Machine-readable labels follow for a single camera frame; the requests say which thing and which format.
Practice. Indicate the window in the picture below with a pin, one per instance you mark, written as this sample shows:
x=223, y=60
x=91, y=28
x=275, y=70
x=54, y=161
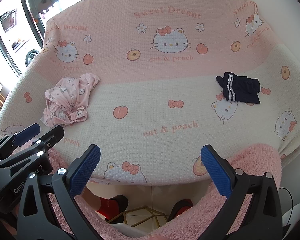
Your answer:
x=10, y=30

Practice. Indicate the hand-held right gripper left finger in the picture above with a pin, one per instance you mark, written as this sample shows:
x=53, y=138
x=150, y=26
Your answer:
x=86, y=170

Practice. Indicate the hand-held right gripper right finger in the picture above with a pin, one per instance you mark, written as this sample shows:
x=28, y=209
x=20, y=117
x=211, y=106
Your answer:
x=216, y=170

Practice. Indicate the red and black object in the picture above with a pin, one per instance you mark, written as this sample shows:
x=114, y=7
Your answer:
x=107, y=203

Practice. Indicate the person's right foot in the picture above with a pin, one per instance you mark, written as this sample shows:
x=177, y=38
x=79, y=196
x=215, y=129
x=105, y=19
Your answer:
x=182, y=206

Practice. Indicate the pink bear print pajama pants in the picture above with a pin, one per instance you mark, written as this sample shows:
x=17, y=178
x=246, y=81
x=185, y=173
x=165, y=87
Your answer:
x=70, y=92

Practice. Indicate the pink cat printed blanket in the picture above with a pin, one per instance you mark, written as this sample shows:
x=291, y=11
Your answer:
x=152, y=85

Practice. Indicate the navy shorts with white stripes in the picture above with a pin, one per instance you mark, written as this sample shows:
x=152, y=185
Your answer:
x=240, y=90

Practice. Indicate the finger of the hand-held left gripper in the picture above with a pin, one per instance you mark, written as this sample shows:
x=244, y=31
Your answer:
x=51, y=136
x=27, y=133

